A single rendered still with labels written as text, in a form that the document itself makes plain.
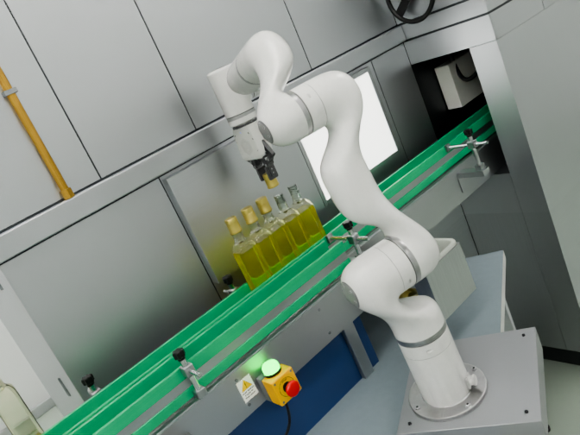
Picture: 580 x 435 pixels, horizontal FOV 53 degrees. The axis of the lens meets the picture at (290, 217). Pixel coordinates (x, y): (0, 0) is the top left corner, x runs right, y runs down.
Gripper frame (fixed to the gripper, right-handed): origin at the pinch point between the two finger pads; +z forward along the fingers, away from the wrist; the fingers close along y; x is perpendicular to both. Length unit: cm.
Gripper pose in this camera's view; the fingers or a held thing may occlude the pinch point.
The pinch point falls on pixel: (267, 172)
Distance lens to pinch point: 168.4
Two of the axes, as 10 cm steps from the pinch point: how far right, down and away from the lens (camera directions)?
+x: 6.9, -4.8, 5.3
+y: 6.0, -0.2, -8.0
